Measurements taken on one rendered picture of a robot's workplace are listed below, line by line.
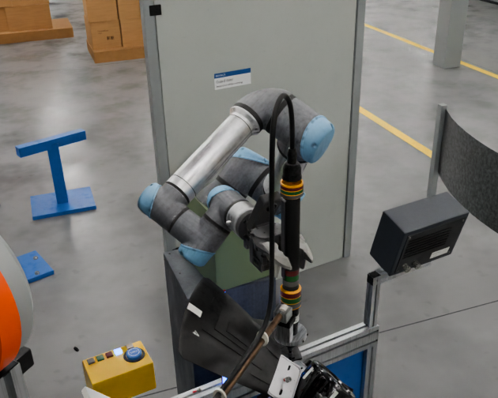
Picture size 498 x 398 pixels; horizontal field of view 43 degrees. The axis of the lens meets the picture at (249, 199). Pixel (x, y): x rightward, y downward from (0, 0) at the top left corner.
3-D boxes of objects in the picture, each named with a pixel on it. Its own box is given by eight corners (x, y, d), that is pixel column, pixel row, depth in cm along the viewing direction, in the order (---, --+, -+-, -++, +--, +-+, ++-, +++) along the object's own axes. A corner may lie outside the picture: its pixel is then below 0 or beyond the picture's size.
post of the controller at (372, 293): (369, 328, 202) (373, 278, 193) (364, 323, 204) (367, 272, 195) (376, 325, 203) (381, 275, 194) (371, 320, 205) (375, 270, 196)
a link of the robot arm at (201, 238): (170, 240, 151) (198, 204, 151) (206, 269, 150) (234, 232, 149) (160, 240, 144) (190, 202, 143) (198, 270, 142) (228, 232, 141)
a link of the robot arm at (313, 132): (268, 176, 208) (296, 85, 158) (303, 203, 206) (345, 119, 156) (246, 201, 204) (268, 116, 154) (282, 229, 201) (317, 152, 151)
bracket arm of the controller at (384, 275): (372, 286, 194) (373, 278, 193) (366, 281, 196) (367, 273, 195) (430, 264, 204) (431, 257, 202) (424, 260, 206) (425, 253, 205)
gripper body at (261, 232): (292, 264, 132) (265, 239, 142) (293, 229, 128) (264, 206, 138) (262, 275, 129) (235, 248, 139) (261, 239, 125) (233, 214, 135)
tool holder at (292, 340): (295, 356, 128) (296, 318, 123) (264, 346, 131) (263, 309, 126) (311, 330, 135) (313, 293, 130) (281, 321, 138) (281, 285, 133)
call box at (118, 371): (97, 415, 158) (92, 384, 153) (87, 389, 165) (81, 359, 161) (157, 392, 164) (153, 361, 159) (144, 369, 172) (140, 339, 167)
